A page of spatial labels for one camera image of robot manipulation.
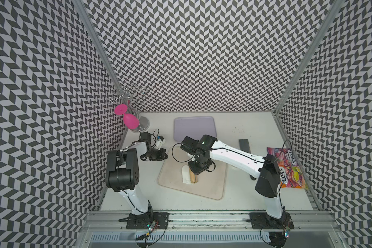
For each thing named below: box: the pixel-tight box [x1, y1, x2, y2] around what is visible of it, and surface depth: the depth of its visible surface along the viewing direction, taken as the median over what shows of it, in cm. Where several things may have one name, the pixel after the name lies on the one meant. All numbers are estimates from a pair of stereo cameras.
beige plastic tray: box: [157, 145, 228, 200], surface depth 86 cm
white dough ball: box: [181, 164, 192, 184], surface depth 86 cm
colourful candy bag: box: [267, 147, 308, 189], surface depth 88 cm
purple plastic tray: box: [173, 116, 217, 143], surface depth 114 cm
